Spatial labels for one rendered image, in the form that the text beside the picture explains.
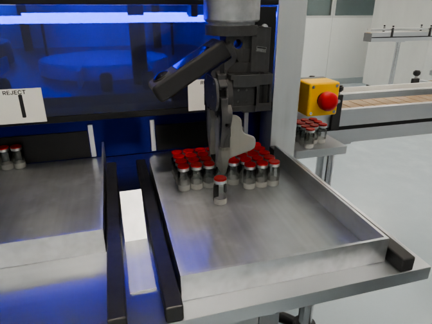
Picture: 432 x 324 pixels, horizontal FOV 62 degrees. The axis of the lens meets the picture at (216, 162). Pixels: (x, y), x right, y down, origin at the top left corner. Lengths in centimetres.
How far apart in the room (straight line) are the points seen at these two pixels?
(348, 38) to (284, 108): 568
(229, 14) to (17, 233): 42
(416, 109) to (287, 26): 52
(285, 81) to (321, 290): 45
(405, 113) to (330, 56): 522
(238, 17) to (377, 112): 65
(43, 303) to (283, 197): 38
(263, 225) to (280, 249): 6
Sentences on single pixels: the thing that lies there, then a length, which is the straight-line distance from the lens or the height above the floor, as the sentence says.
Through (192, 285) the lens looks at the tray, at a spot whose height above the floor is 90.
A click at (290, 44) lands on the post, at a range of 76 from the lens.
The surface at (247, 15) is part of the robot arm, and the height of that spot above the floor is 117.
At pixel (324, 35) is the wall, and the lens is 620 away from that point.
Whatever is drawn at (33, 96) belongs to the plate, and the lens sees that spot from 70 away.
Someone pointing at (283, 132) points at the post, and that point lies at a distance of 80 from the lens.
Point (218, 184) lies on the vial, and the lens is 57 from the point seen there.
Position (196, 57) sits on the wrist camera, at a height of 112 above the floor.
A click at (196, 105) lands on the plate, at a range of 72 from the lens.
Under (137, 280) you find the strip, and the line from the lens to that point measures 46.
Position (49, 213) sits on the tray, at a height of 88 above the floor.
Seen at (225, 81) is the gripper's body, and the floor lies 109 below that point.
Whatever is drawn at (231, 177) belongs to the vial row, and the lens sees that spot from 64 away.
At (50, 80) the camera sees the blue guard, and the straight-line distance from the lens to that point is 70.
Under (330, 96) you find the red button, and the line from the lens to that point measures 79.
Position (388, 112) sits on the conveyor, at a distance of 108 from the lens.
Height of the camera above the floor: 118
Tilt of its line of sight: 23 degrees down
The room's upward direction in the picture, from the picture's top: straight up
